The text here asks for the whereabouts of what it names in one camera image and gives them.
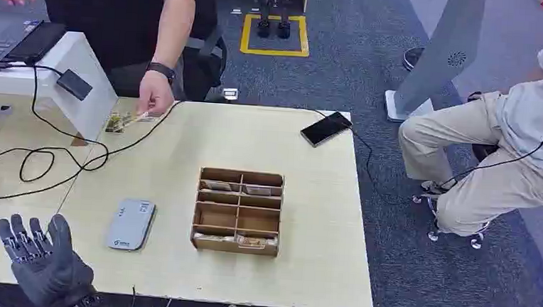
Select black phone cable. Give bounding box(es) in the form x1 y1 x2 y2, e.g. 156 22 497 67
292 107 400 206

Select black smartphone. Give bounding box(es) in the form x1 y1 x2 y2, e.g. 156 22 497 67
299 109 355 151

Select wheeled stool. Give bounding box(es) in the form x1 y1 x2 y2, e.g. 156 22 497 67
408 178 494 252

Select standing person's left hand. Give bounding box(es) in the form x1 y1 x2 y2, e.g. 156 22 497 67
136 69 178 118

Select black robot legs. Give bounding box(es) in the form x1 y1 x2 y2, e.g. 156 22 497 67
252 0 294 41

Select flat grey card reader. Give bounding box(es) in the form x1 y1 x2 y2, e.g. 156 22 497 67
105 197 158 254

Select card in wooden box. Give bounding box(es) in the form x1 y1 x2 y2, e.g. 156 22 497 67
200 179 241 193
192 232 237 244
235 233 280 250
242 184 283 198

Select printed card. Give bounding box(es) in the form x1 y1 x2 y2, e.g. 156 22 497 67
104 109 156 137

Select seated person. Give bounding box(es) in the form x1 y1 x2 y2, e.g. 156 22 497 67
391 13 543 244

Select wooden divided card box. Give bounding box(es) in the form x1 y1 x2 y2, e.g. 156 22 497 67
189 166 285 258

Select looped black cable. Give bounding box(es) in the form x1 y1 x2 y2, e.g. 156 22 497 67
0 60 117 188

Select long black cable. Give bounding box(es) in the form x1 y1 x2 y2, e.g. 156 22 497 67
0 89 185 217

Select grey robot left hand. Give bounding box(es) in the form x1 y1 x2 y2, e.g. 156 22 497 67
0 210 102 307

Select black tablet device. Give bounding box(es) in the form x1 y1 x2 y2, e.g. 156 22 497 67
5 19 68 68

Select standing person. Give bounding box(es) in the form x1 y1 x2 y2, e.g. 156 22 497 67
0 0 221 122

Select black round floor object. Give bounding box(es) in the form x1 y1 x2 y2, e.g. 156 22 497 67
402 45 426 73

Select white desk riser box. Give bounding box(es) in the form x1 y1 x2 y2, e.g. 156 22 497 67
0 26 123 143

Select black wristwatch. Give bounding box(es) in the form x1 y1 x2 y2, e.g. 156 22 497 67
144 61 178 85

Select black office chair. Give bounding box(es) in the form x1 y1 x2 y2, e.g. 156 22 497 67
178 22 230 104

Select grey standing pillar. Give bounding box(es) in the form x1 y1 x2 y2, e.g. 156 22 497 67
382 0 488 129

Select thin black hanging cable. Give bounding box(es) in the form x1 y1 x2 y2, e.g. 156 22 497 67
438 108 543 195

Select black power adapter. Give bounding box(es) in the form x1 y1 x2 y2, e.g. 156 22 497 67
55 68 95 102

